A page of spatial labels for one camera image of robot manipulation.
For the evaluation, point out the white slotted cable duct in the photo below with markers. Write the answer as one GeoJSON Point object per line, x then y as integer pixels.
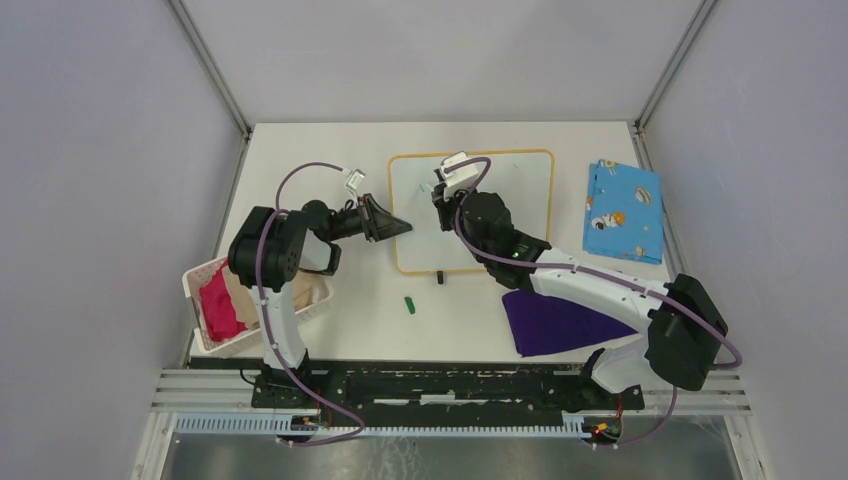
{"type": "Point", "coordinates": [289, 425]}

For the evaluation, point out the left aluminium frame post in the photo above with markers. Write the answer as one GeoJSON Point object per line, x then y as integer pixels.
{"type": "Point", "coordinates": [208, 63]}

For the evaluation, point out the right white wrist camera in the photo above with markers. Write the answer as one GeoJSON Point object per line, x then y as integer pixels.
{"type": "Point", "coordinates": [453, 175]}

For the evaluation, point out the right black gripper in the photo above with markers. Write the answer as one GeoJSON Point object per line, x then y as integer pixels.
{"type": "Point", "coordinates": [445, 205]}

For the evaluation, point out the red cloth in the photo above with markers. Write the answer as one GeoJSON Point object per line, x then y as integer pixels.
{"type": "Point", "coordinates": [220, 316]}

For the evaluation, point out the tan cloth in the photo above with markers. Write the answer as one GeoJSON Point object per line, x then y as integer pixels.
{"type": "Point", "coordinates": [312, 296]}

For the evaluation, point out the right aluminium frame post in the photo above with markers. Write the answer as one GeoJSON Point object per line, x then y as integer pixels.
{"type": "Point", "coordinates": [688, 39]}

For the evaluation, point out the white plastic basket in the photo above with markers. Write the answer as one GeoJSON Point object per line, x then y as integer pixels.
{"type": "Point", "coordinates": [192, 281]}

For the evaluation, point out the aluminium frame post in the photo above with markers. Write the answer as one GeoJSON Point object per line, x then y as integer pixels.
{"type": "Point", "coordinates": [688, 39]}
{"type": "Point", "coordinates": [208, 63]}

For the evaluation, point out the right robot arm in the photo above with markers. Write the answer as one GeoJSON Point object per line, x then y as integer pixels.
{"type": "Point", "coordinates": [682, 330]}

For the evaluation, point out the purple cloth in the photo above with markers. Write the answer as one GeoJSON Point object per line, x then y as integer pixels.
{"type": "Point", "coordinates": [543, 325]}

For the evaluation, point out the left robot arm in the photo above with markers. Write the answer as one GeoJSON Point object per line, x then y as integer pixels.
{"type": "Point", "coordinates": [273, 246]}

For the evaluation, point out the green marker cap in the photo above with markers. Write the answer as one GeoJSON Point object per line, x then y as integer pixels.
{"type": "Point", "coordinates": [410, 305]}

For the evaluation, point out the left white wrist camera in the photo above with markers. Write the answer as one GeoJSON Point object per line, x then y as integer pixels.
{"type": "Point", "coordinates": [353, 180]}

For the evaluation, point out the blue cartoon cloth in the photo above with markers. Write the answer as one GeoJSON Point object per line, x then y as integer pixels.
{"type": "Point", "coordinates": [623, 213]}

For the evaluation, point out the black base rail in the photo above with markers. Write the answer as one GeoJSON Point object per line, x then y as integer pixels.
{"type": "Point", "coordinates": [438, 394]}

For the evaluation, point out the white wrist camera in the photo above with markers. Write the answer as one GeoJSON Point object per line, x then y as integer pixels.
{"type": "Point", "coordinates": [353, 180]}
{"type": "Point", "coordinates": [453, 175]}

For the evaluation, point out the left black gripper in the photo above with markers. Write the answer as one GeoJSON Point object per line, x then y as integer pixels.
{"type": "Point", "coordinates": [378, 223]}

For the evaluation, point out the yellow framed whiteboard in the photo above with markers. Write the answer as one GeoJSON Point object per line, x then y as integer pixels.
{"type": "Point", "coordinates": [522, 178]}

